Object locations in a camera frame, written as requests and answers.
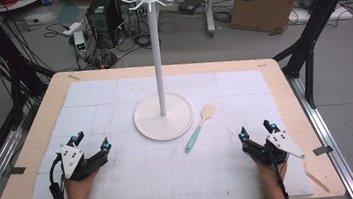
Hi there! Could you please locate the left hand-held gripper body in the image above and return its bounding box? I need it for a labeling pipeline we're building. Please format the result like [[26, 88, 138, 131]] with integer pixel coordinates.
[[60, 139, 107, 184]]

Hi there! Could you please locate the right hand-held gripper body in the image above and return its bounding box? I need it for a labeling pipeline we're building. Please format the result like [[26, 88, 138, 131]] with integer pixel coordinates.
[[252, 127, 307, 169]]

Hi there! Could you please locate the spatula with teal handle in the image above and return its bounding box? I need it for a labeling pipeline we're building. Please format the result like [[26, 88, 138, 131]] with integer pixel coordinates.
[[180, 103, 221, 155]]

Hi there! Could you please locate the person's left hand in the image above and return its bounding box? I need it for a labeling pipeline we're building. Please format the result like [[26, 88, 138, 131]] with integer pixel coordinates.
[[62, 170, 102, 199]]

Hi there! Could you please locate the person's right hand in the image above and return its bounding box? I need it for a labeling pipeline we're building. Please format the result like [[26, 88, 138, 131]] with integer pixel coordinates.
[[253, 154, 291, 187]]

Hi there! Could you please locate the black tape piece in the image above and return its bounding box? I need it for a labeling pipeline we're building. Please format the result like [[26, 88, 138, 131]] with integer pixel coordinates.
[[7, 165, 28, 177], [312, 144, 335, 157]]

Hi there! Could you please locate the white grid mat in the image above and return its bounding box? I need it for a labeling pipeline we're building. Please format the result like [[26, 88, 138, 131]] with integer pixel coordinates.
[[10, 55, 315, 199]]

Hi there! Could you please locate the white device with green display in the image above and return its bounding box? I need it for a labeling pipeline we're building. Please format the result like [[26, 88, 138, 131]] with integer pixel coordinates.
[[72, 29, 89, 59]]

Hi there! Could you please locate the white hook stand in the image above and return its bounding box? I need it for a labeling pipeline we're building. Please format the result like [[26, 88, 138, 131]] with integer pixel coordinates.
[[120, 0, 198, 145]]

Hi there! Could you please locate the white power strip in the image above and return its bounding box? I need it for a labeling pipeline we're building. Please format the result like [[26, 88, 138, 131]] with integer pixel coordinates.
[[61, 21, 85, 38]]

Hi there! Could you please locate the black computer tower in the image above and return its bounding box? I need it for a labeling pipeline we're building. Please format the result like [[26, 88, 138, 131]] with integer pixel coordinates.
[[84, 0, 126, 52]]

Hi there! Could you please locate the brown cardboard box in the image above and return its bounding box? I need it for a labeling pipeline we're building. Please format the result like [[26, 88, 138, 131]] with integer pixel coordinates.
[[227, 0, 312, 39]]

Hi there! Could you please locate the white flat board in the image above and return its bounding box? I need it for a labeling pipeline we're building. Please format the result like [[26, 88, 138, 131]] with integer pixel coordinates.
[[286, 1, 353, 27]]

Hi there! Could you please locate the grey computer case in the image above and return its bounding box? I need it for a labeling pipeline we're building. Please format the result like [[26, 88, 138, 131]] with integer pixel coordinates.
[[115, 0, 142, 39]]

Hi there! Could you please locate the white floor stand pole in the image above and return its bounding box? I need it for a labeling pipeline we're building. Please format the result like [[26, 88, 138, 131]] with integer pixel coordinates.
[[202, 0, 225, 40]]

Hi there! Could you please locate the white round table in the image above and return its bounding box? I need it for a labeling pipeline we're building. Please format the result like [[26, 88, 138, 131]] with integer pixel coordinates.
[[0, 0, 49, 14]]

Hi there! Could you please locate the black flat device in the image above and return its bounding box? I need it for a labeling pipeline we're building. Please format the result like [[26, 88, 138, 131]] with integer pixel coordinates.
[[175, 0, 210, 16]]

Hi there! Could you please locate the right hand-held gripper black cable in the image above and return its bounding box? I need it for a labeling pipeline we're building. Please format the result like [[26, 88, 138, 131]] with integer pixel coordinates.
[[266, 146, 291, 199]]

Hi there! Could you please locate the tangle of black floor cables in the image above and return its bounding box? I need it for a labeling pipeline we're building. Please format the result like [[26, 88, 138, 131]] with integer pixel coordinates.
[[41, 8, 169, 77]]

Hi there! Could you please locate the black metal frame with cables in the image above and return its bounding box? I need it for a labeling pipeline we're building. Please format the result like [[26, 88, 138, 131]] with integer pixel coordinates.
[[0, 0, 70, 195]]

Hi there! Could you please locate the black cable coil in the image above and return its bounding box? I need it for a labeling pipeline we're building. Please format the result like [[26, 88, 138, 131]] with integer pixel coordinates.
[[211, 0, 241, 27]]

